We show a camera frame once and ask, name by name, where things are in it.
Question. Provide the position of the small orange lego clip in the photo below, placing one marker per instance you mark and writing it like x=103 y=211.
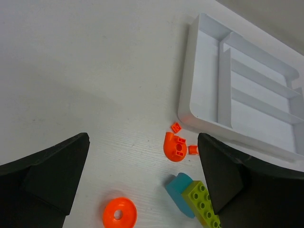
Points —
x=193 y=150

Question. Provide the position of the small orange square lego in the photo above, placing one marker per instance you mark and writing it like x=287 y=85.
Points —
x=175 y=127

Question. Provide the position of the white compartment tray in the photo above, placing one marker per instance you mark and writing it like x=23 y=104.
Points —
x=233 y=89

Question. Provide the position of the teal curved lego brick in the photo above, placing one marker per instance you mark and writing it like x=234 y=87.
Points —
x=175 y=186

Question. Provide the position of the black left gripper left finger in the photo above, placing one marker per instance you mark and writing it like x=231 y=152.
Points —
x=38 y=191

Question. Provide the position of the orange curved lego piece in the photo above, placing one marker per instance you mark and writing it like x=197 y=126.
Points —
x=174 y=147

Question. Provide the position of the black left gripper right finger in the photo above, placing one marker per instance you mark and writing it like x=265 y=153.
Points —
x=247 y=192

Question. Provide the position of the orange ring lego piece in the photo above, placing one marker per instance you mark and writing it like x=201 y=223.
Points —
x=119 y=213

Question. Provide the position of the long lime green lego brick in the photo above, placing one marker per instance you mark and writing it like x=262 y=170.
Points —
x=198 y=199

